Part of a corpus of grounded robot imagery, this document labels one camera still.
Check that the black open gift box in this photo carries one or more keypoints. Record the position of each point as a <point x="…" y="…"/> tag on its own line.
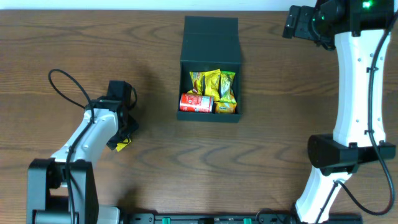
<point x="210" y="43"/>

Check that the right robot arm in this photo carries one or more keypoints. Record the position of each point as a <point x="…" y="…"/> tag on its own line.
<point x="359" y="31"/>

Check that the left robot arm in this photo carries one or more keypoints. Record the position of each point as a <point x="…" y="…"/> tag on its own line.
<point x="62" y="189"/>

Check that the yellow almond biscuit packet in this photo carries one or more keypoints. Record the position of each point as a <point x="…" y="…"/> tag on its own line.
<point x="225" y="107"/>

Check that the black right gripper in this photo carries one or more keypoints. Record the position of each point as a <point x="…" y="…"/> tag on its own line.
<point x="292" y="23"/>

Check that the plain yellow snack packet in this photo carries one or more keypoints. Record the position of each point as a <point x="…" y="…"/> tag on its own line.
<point x="212" y="81"/>

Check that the green yellow snack packet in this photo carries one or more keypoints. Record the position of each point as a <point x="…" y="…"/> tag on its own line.
<point x="226" y="82"/>

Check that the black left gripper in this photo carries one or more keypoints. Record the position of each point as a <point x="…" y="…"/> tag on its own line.
<point x="125" y="134"/>

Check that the yellow chocolate cake packet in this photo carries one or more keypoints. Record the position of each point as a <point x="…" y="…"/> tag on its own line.
<point x="197" y="82"/>
<point x="121" y="145"/>

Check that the red soda can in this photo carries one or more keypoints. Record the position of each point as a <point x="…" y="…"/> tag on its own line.
<point x="196" y="103"/>

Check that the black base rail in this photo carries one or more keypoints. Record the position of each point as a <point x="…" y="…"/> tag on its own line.
<point x="264" y="218"/>

